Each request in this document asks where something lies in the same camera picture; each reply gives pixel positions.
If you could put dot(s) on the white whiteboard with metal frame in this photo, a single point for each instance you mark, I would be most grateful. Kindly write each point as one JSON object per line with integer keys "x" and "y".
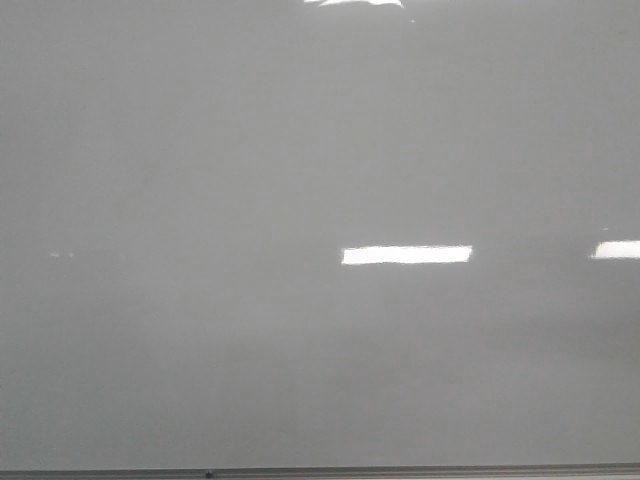
{"x": 241, "y": 234}

